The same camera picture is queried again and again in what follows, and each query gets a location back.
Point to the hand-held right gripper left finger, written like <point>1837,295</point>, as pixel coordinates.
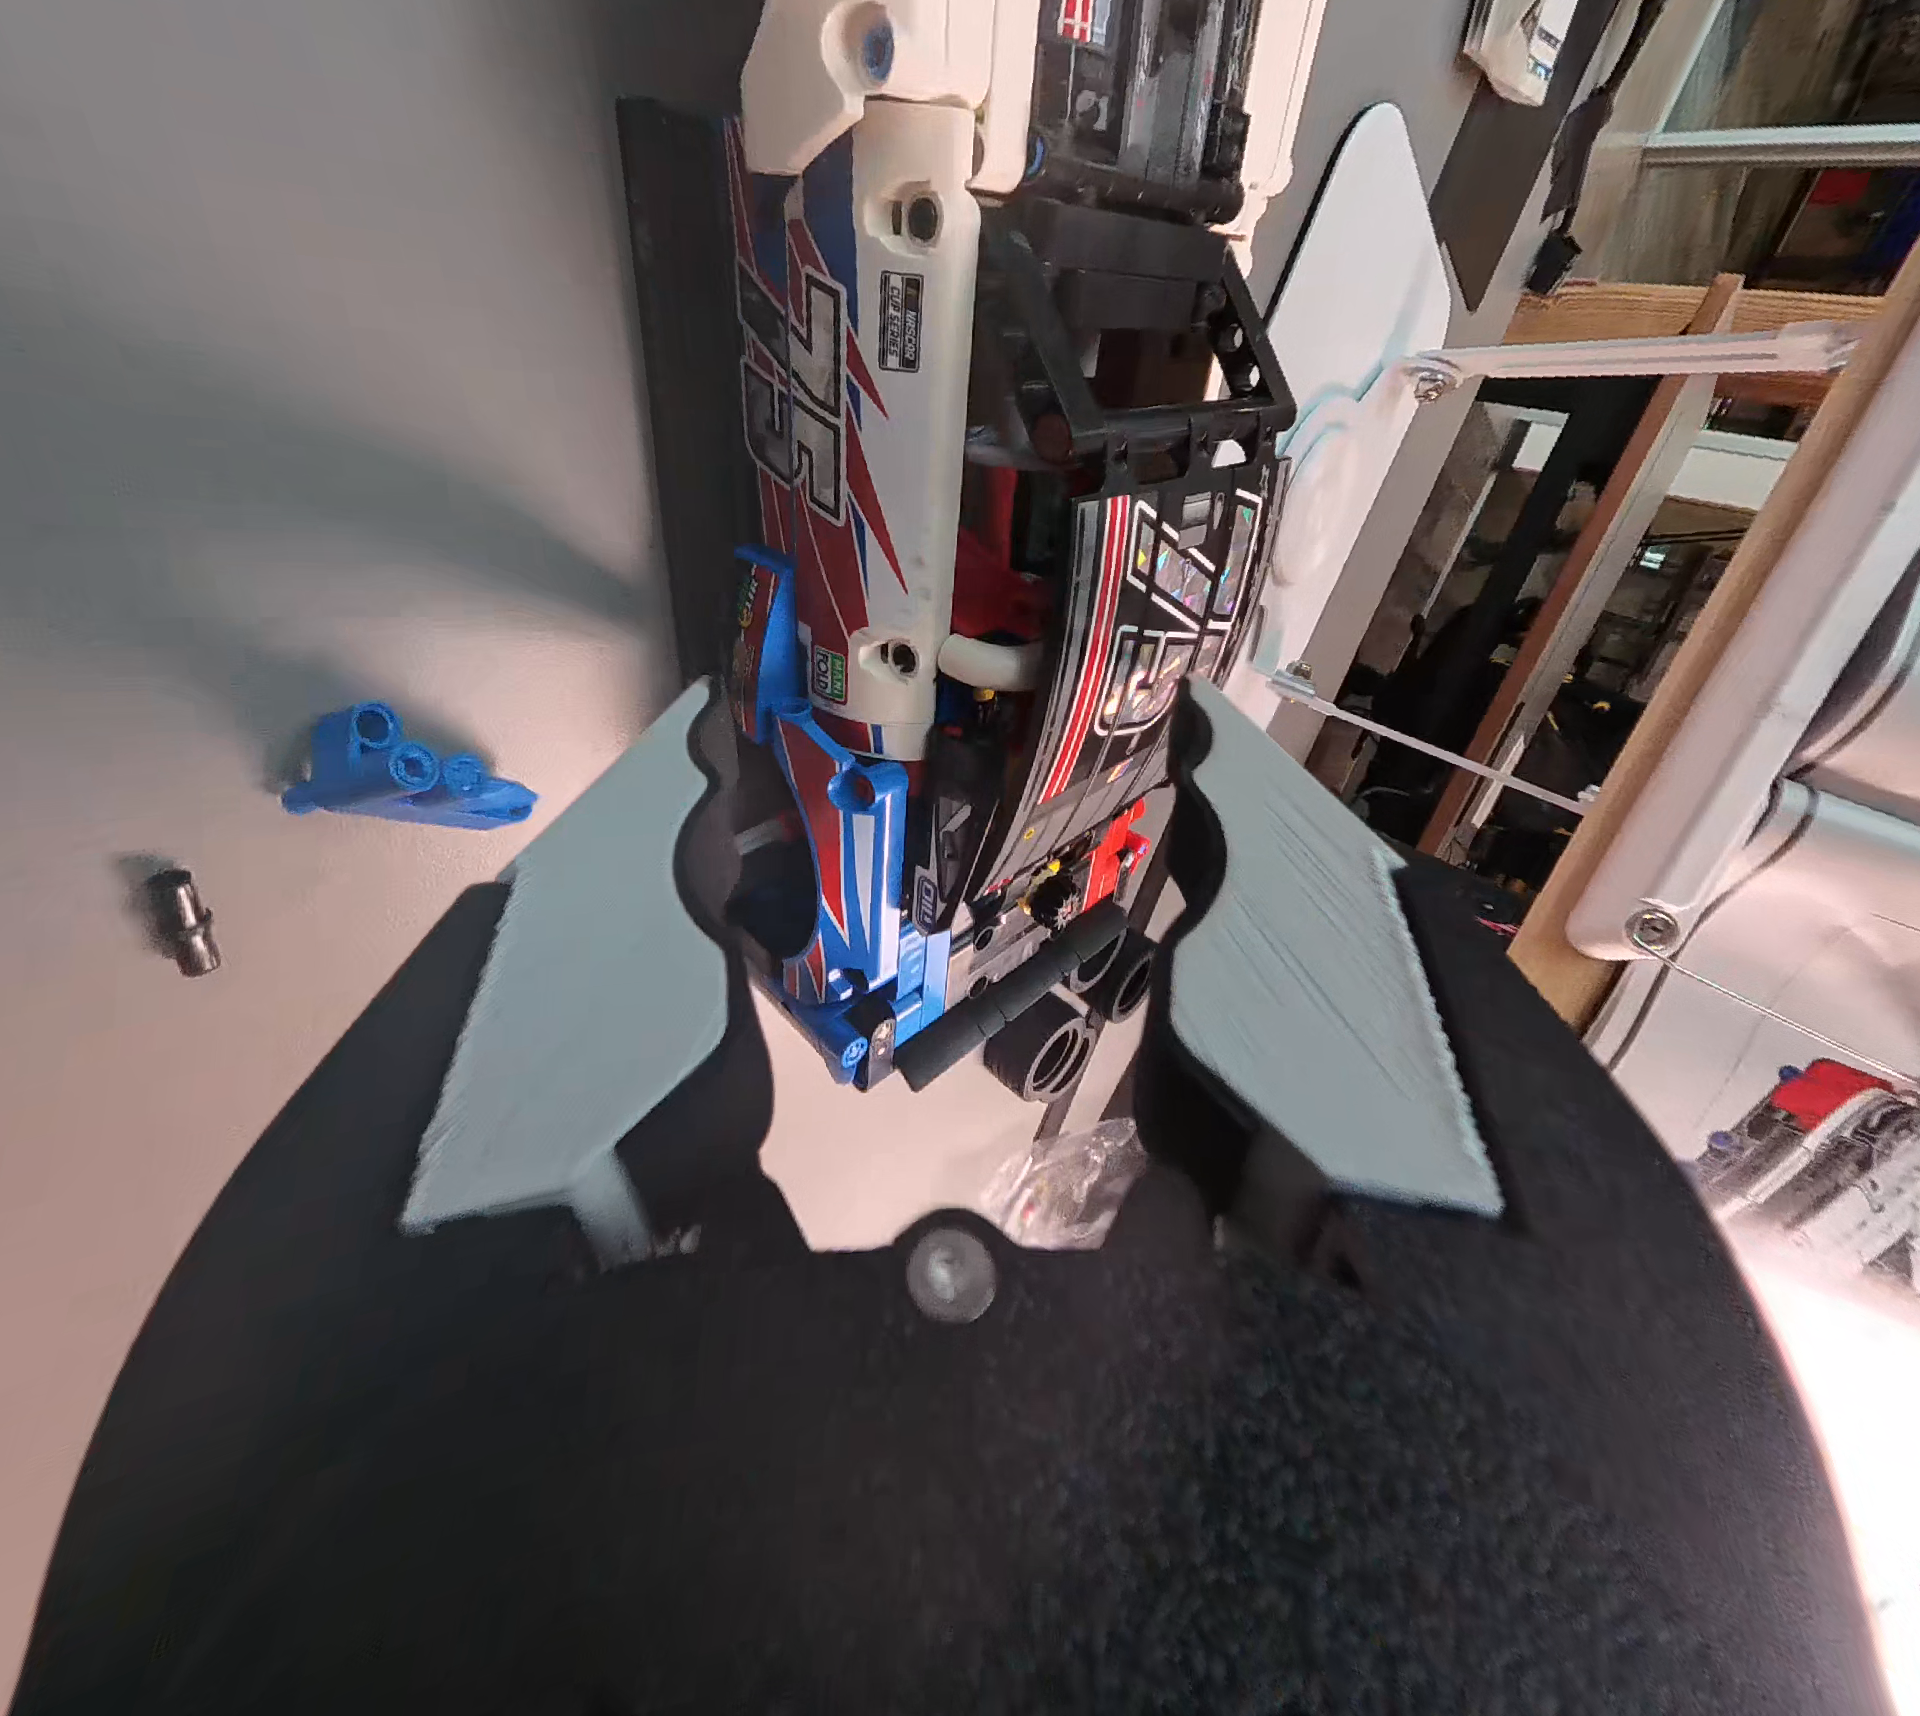
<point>571,997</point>

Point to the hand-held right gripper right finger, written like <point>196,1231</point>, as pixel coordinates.
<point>1320,997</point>

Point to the blue brick connector piece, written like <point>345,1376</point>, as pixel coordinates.
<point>390,771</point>

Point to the toy brick race car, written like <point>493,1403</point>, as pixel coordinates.
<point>914,396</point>

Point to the black rubber toy tyre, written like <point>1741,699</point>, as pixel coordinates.
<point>1118,981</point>
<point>1038,1053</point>

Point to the clear plastic bag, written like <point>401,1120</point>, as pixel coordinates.
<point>1064,1185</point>

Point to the small dark grey brick pin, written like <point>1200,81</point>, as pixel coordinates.
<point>183,921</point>

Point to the white metal book stand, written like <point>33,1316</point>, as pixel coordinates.
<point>1364,246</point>

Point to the wooden frame rack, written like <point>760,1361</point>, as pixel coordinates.
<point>1651,318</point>

